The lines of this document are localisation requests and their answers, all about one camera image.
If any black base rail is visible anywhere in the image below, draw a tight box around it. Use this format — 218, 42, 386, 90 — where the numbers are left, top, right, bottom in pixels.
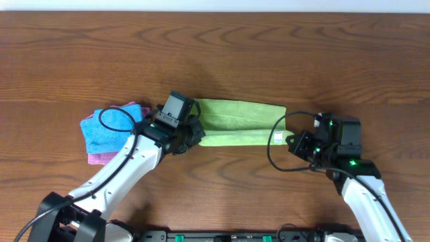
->
138, 230, 365, 242

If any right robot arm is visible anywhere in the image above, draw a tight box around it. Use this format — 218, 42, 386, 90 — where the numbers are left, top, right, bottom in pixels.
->
286, 130, 412, 241

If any folded pink microfibre cloth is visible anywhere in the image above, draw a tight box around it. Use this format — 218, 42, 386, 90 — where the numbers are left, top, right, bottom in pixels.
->
80, 109, 133, 165

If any green microfibre cloth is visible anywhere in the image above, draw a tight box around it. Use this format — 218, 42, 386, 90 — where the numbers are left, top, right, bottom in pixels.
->
197, 99, 293, 147

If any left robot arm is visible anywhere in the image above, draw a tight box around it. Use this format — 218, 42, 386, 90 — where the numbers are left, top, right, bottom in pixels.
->
22, 113, 205, 241

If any folded blue microfibre cloth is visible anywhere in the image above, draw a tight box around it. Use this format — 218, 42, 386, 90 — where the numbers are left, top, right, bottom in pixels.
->
80, 102, 149, 155

